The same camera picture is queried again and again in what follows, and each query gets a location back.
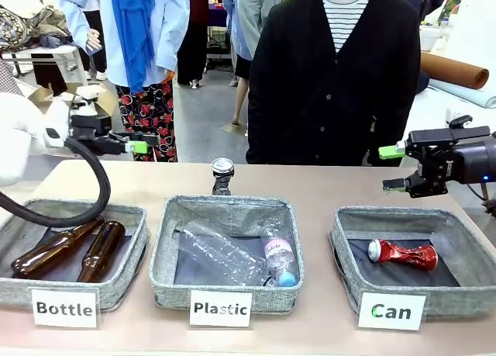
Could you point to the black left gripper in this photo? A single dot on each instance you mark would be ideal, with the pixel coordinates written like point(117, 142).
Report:
point(91, 133)

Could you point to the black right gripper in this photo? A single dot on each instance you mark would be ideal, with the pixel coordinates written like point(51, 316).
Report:
point(461, 158)

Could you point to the crushed red soda can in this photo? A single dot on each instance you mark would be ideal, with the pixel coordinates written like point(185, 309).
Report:
point(403, 253)

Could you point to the brown glass beer bottle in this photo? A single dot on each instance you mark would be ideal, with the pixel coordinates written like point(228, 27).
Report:
point(50, 251)
point(102, 251)

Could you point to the crushed clear plastic bottle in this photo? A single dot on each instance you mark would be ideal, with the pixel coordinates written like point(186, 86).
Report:
point(221, 251)

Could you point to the pink label plastic bottle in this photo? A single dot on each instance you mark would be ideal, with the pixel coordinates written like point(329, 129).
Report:
point(279, 255)

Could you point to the crushed silver black can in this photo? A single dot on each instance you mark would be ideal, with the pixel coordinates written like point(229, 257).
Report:
point(222, 170)

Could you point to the grey fabric basket labelled Plastic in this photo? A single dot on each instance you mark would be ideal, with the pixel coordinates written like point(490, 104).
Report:
point(224, 210)

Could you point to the grey fabric basket labelled Bottle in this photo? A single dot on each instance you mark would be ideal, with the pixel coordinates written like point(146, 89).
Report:
point(129, 261)

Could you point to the white Can label card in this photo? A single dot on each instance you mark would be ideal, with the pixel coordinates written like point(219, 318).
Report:
point(391, 311)

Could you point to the grey fabric basket labelled Can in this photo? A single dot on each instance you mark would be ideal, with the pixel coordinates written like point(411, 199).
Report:
point(457, 302)

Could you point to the open cardboard box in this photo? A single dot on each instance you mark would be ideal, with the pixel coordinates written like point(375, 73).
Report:
point(106, 100)

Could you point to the person in black trousers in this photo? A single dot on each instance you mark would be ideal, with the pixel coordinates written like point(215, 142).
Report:
point(95, 57)

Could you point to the light blue rolled sheet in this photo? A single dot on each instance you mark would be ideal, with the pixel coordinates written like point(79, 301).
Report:
point(465, 92)

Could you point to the brown rolled mat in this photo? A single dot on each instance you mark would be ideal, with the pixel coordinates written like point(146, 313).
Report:
point(453, 71)

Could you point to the person in dark clothes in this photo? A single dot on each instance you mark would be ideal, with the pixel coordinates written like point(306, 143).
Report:
point(193, 42)

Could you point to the person in black cardigan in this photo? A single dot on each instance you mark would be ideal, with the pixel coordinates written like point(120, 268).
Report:
point(302, 80)

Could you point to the white plastic tub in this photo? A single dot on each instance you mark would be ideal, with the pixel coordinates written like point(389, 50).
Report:
point(430, 40)

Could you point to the white background table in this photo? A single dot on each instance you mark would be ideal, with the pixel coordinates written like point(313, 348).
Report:
point(50, 50)

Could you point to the pile of patterned clothes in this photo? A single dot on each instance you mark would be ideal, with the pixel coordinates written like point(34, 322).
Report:
point(46, 22)

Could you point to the person in grey jacket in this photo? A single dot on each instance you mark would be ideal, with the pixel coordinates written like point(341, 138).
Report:
point(252, 14)

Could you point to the white Plastic label card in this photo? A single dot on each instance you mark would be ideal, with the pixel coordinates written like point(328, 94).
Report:
point(220, 308)

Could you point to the white Bottle label card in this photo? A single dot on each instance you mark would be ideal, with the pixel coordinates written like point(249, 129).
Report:
point(64, 308)

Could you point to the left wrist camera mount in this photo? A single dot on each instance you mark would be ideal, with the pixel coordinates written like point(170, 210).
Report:
point(83, 104)

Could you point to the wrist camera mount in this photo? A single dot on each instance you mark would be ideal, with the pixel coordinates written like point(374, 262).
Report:
point(83, 104)
point(459, 121)

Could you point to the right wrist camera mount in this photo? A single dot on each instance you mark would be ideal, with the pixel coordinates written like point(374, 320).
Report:
point(459, 121)

